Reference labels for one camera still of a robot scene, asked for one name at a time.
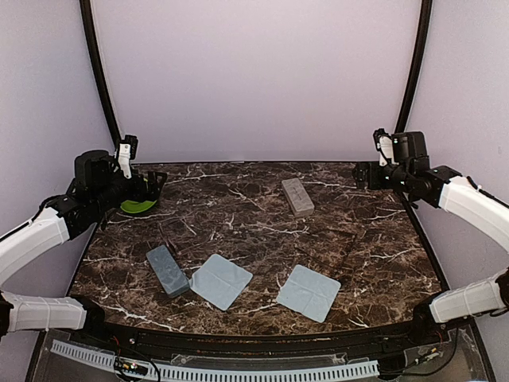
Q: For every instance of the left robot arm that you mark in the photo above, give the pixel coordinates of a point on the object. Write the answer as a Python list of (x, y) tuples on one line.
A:
[(102, 182)]

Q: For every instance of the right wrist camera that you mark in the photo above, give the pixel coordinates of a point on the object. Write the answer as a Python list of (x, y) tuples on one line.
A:
[(383, 144)]

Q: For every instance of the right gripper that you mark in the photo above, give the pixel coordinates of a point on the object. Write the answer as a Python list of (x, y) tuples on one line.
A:
[(374, 182)]

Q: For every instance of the left black frame post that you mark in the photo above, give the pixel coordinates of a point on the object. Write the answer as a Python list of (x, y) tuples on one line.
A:
[(97, 70)]

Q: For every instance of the right black frame post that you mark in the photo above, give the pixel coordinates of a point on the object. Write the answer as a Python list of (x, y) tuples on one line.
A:
[(415, 65)]

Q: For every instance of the dark grey glasses case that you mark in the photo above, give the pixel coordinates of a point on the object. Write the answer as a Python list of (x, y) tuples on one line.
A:
[(172, 279)]

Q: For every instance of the green bowl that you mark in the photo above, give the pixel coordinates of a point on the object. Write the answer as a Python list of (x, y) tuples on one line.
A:
[(136, 208)]

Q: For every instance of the white cable duct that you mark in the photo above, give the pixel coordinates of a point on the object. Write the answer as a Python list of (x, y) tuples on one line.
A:
[(215, 369)]

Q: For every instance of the left brown sunglasses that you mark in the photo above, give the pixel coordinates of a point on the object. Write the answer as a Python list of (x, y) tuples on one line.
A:
[(178, 238)]

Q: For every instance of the blue cleaning cloth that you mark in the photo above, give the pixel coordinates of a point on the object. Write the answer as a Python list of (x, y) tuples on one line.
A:
[(309, 293), (219, 281)]

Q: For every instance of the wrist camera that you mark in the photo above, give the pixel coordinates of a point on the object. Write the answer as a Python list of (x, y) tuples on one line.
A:
[(125, 152), (383, 144)]

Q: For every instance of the black frame post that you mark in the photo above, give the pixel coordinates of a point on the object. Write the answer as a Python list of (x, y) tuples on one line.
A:
[(415, 65), (97, 70)]

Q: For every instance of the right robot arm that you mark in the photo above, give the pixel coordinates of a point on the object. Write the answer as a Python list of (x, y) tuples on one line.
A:
[(403, 166)]

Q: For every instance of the light grey glasses case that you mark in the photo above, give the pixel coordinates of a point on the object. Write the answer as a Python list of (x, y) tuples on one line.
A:
[(299, 201)]

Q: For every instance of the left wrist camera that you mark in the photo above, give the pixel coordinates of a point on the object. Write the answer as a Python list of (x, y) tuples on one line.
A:
[(125, 152)]

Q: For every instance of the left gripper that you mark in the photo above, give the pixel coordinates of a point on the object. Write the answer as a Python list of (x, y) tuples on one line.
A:
[(153, 191)]

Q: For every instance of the black front rail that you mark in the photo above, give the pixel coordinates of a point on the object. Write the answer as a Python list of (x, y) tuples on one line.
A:
[(268, 332)]

